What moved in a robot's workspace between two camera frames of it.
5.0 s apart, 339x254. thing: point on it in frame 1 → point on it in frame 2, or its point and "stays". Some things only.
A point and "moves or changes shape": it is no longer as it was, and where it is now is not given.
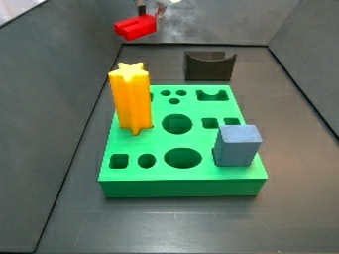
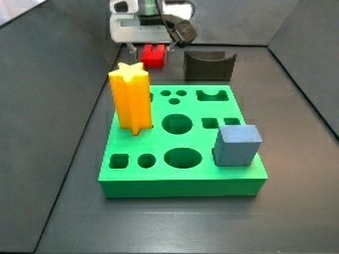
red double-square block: (136, 27) moves or changes shape
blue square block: (236, 146) stays
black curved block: (208, 65) stays
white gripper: (159, 11) → (127, 31)
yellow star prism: (131, 92) stays
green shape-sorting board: (166, 161) stays
